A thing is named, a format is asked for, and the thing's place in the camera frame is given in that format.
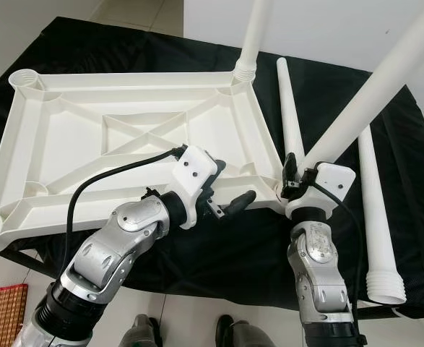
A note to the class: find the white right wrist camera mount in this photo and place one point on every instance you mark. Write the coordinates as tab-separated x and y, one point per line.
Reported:
334	179

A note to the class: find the grey right robot foot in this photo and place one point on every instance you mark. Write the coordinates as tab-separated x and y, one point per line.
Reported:
248	334

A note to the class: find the grey robot foot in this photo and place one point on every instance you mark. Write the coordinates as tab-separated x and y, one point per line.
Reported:
248	334
141	332

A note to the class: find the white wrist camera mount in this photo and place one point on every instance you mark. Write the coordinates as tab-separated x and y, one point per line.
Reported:
193	170
334	179

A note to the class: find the black table cloth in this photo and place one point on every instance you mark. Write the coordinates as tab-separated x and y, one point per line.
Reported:
327	72

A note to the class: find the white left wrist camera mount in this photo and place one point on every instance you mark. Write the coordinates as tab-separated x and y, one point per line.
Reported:
193	170

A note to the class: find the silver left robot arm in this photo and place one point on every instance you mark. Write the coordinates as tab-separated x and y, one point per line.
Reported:
118	246

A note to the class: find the black metal table leg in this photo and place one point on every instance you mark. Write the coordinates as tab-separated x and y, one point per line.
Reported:
32	262

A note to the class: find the grey left robot foot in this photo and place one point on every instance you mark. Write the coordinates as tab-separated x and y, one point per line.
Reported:
141	332

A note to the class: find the white plastic table leg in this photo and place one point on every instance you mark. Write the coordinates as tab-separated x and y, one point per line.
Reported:
376	217
287	101
255	36
378	83

